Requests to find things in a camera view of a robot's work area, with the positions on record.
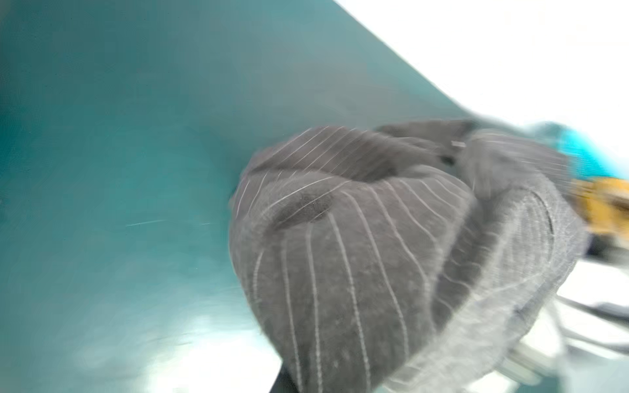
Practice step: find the teal plastic basket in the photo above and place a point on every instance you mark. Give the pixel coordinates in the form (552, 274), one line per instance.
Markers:
(585, 159)

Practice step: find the dark grey pinstripe shirt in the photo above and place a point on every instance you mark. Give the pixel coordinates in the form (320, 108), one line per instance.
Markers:
(413, 257)

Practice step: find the yellow patterned cloth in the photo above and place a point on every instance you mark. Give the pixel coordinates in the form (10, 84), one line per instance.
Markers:
(603, 203)

